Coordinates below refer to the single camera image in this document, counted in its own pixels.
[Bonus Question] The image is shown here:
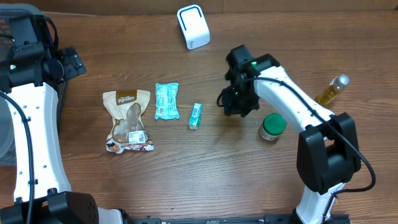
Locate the green lid jar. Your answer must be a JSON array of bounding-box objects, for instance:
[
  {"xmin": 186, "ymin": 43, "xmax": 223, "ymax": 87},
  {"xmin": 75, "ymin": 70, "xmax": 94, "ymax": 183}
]
[{"xmin": 259, "ymin": 113, "xmax": 287, "ymax": 141}]

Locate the small kleenex tissue pack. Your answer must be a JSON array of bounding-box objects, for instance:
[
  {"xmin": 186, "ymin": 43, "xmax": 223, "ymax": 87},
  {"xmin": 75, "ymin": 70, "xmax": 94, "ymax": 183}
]
[{"xmin": 188, "ymin": 103, "xmax": 203, "ymax": 130}]

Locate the teal tissue pack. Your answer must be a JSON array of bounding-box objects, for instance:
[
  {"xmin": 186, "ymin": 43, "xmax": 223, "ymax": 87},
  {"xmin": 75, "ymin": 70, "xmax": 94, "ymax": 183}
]
[{"xmin": 155, "ymin": 83, "xmax": 180, "ymax": 120}]

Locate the snack packet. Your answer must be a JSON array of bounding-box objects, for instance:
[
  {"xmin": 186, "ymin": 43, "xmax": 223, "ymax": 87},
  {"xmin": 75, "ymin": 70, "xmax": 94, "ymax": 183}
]
[{"xmin": 103, "ymin": 90, "xmax": 154, "ymax": 154}]

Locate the yellow bottle silver cap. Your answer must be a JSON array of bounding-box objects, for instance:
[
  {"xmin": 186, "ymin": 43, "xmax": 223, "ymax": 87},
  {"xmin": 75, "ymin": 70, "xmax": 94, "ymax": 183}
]
[{"xmin": 315, "ymin": 75, "xmax": 350, "ymax": 108}]

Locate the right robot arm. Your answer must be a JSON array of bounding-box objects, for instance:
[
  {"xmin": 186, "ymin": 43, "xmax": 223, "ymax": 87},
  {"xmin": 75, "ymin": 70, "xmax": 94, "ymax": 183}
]
[{"xmin": 217, "ymin": 45, "xmax": 361, "ymax": 223}]

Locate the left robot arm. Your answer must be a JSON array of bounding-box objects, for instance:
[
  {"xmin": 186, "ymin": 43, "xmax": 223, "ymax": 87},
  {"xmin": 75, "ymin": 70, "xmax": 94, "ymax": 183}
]
[{"xmin": 1, "ymin": 14, "xmax": 130, "ymax": 223}]

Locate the white barcode scanner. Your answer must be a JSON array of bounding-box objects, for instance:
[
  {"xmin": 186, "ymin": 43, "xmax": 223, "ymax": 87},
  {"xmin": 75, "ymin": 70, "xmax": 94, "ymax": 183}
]
[{"xmin": 177, "ymin": 4, "xmax": 210, "ymax": 50}]

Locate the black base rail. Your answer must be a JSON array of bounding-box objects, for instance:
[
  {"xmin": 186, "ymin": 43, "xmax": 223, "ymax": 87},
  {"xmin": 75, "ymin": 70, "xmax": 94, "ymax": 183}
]
[{"xmin": 124, "ymin": 213, "xmax": 352, "ymax": 224}]

